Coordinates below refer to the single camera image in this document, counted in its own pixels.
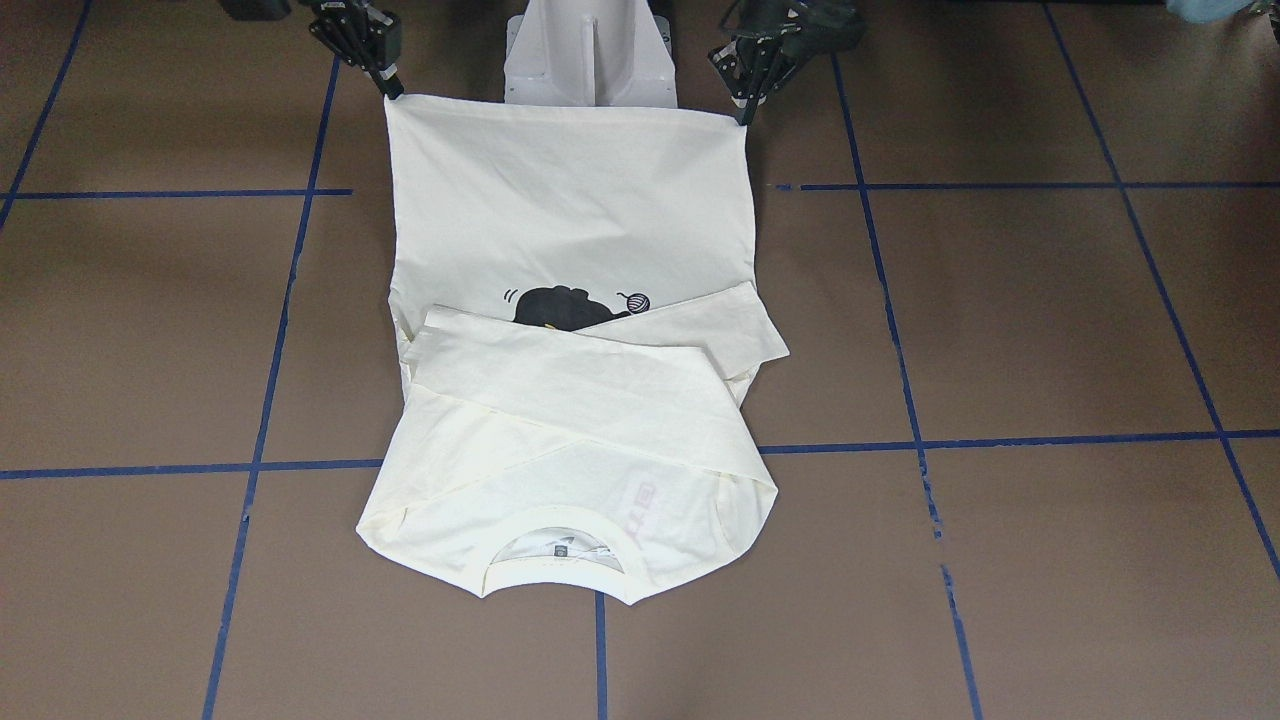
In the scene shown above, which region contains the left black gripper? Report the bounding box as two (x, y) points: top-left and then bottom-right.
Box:
(708, 1), (867, 127)

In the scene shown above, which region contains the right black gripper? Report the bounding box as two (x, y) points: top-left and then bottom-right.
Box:
(308, 1), (404, 100)

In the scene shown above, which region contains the cream long-sleeve cat shirt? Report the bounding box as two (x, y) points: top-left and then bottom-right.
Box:
(356, 95), (788, 603)

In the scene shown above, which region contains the white camera post base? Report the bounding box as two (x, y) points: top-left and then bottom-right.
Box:
(503, 1), (678, 108)

